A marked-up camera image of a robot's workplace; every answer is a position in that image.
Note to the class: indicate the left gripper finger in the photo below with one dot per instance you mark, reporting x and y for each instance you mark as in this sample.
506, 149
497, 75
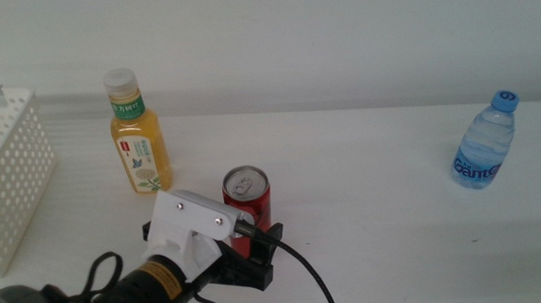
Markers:
268, 249
147, 231

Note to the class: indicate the red cola can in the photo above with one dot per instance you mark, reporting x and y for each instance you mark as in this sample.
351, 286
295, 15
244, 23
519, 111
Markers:
260, 203

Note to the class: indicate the yellow tea bottle green label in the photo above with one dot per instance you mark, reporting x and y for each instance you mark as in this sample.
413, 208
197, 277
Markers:
140, 149

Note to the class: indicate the clear water bottle blue cap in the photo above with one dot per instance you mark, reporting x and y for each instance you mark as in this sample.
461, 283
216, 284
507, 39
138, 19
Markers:
484, 149

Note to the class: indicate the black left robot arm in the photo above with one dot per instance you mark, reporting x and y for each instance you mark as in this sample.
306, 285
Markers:
134, 293

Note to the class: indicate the white perforated plastic basket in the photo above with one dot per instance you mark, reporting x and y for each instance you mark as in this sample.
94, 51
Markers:
8, 184

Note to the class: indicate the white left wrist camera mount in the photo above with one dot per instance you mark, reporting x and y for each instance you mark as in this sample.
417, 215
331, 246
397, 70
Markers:
186, 221

